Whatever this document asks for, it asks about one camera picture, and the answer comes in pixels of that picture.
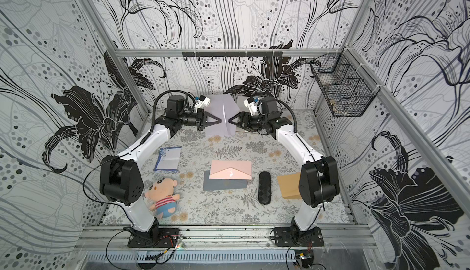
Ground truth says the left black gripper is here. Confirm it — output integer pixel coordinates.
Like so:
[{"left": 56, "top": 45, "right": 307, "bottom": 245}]
[{"left": 175, "top": 107, "right": 219, "bottom": 129}]

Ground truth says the tan kraft envelope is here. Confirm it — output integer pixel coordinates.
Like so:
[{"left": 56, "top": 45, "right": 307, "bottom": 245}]
[{"left": 277, "top": 173, "right": 301, "bottom": 199}]

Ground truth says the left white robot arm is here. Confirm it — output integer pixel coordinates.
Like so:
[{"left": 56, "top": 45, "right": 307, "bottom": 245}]
[{"left": 99, "top": 90, "right": 222, "bottom": 233}]

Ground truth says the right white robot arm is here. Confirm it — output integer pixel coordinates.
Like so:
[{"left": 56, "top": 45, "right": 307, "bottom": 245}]
[{"left": 228, "top": 97, "right": 340, "bottom": 235}]

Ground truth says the pink envelope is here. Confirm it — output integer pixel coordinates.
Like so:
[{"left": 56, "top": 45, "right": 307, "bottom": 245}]
[{"left": 209, "top": 161, "right": 252, "bottom": 180}]

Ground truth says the dark grey envelope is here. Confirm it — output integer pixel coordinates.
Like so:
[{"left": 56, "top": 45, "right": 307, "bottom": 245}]
[{"left": 203, "top": 170, "right": 247, "bottom": 191}]

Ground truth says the white mini drawer box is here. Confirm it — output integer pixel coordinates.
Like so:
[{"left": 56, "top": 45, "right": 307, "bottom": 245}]
[{"left": 237, "top": 96, "right": 261, "bottom": 116}]

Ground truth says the black remote control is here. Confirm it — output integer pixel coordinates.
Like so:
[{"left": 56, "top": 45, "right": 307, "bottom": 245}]
[{"left": 258, "top": 171, "right": 272, "bottom": 205}]

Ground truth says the pig plush toy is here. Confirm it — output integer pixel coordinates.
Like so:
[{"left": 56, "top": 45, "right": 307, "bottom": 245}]
[{"left": 144, "top": 178, "right": 181, "bottom": 220}]

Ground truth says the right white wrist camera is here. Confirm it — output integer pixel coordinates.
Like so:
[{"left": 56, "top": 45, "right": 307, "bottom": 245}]
[{"left": 244, "top": 97, "right": 259, "bottom": 116}]

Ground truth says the black wall bar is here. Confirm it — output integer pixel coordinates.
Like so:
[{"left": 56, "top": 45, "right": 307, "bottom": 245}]
[{"left": 182, "top": 51, "right": 284, "bottom": 58}]

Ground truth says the black wire basket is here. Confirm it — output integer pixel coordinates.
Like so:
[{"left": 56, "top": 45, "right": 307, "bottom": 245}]
[{"left": 310, "top": 50, "right": 375, "bottom": 118}]

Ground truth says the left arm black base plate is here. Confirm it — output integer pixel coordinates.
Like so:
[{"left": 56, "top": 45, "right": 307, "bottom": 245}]
[{"left": 127, "top": 227, "right": 180, "bottom": 249}]

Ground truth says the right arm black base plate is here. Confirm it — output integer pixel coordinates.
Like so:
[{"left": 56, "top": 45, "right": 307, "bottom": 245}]
[{"left": 270, "top": 226, "right": 324, "bottom": 248}]

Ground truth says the white slotted cable duct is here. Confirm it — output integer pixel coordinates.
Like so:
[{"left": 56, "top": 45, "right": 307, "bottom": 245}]
[{"left": 87, "top": 250, "right": 296, "bottom": 264}]

